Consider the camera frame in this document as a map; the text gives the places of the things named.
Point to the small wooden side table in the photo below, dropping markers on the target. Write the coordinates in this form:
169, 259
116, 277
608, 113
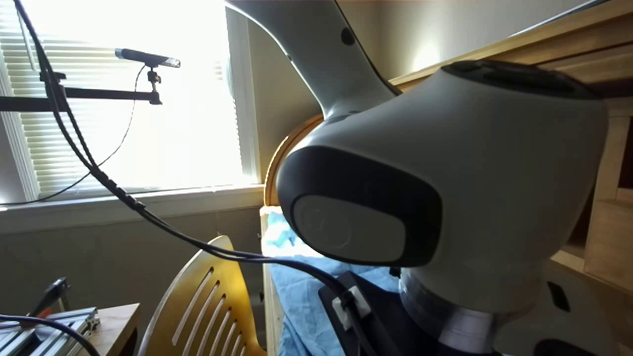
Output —
120, 323

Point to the curved wooden board edge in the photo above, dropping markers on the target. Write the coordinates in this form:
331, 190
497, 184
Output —
274, 170

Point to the white window blinds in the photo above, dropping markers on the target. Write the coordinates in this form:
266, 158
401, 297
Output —
185, 131

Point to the silver metal rail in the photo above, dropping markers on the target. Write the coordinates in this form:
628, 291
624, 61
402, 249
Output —
66, 323

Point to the black stick camera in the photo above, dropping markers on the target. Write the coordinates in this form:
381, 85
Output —
141, 56

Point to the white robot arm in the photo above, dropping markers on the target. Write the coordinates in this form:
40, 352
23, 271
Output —
501, 164

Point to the light blue cloth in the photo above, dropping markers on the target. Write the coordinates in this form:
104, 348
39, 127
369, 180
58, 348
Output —
298, 303

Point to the black boom stand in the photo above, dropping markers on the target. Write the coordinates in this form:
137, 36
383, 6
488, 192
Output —
100, 93

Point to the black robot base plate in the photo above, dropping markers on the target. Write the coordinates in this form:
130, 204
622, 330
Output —
389, 328

